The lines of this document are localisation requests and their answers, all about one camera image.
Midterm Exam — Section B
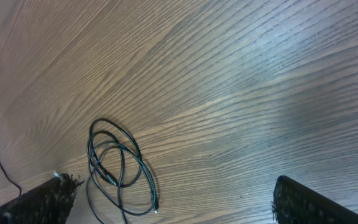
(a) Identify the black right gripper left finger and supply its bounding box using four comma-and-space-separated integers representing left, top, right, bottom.
0, 174, 84, 224

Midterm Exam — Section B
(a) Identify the black USB-A cable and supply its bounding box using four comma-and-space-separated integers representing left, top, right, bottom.
86, 118, 160, 217

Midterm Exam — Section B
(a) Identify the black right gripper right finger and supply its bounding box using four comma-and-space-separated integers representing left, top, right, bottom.
272, 175, 358, 224

